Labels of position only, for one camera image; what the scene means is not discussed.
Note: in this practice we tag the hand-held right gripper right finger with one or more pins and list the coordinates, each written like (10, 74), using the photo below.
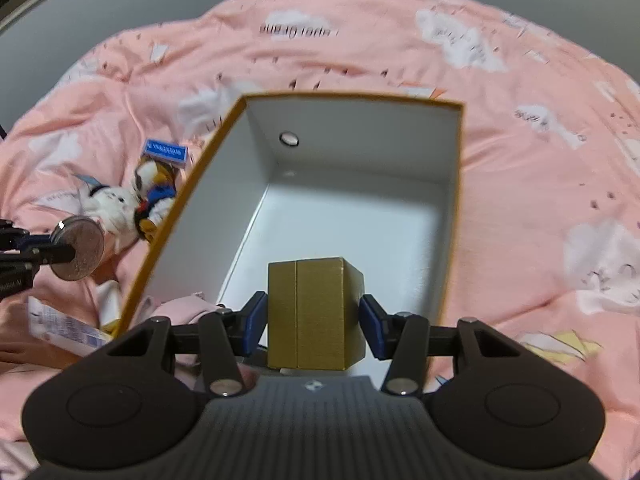
(372, 325)

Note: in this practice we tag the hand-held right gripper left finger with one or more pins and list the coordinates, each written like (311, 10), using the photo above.
(256, 317)

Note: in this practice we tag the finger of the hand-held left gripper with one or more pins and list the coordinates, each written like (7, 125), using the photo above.
(15, 234)
(50, 255)

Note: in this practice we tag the round silver tin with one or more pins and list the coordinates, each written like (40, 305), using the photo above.
(85, 250)

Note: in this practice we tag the gold cardboard box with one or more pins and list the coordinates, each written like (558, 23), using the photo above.
(315, 315)

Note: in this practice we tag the white dog plush toy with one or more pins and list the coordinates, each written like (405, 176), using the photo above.
(117, 205)

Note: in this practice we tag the orange cardboard box white inside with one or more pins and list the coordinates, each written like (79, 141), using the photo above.
(350, 210)

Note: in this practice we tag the red panda plush blue tag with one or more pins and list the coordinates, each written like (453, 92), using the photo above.
(150, 180)

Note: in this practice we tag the white and blue packet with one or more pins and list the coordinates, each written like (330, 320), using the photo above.
(60, 327)

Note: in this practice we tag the pink printed blanket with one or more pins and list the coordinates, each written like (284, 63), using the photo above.
(350, 60)

